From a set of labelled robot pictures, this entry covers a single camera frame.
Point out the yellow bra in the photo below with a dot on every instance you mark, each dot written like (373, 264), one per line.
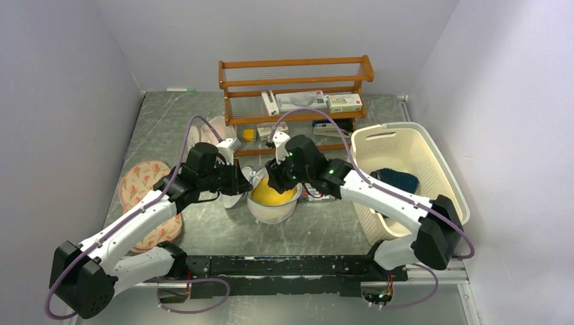
(265, 195)

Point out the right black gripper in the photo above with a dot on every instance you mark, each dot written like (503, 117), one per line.
(277, 179)

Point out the orange wooden shelf rack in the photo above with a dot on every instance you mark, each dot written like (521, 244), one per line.
(296, 91)

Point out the round white mesh laundry bag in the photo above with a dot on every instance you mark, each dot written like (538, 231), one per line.
(262, 213)

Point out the flat white patterned box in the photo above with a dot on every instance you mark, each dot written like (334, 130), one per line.
(303, 99)

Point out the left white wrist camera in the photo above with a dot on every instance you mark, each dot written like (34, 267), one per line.
(227, 148)

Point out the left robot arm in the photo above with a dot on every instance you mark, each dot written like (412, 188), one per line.
(88, 275)

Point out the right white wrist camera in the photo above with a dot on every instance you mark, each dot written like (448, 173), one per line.
(279, 140)

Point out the green white box on shelf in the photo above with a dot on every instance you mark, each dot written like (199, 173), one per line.
(344, 103)

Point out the coloured marker pack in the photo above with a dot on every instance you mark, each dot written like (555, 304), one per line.
(310, 194)

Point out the floral pink oval pad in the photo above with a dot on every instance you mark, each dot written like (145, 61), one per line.
(137, 182)

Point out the black base frame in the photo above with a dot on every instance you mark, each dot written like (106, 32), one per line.
(282, 275)

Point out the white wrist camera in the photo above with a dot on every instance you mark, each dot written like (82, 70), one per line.
(279, 140)
(227, 148)

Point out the blue white stapler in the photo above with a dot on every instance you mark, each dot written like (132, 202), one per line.
(326, 128)

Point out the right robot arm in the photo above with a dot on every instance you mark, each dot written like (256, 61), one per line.
(433, 224)

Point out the cream plastic laundry basket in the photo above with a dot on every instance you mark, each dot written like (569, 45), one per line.
(407, 147)

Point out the yellow small block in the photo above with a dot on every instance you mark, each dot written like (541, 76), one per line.
(249, 135)

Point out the green white marker pen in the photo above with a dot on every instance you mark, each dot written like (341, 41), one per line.
(178, 89)

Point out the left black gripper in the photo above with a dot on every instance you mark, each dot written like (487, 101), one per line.
(238, 184)

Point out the small white box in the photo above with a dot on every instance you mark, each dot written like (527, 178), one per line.
(264, 130)

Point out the pink mesh laundry bag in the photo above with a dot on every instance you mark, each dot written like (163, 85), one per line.
(204, 133)

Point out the dark blue garment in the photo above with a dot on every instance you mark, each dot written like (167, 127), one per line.
(401, 180)

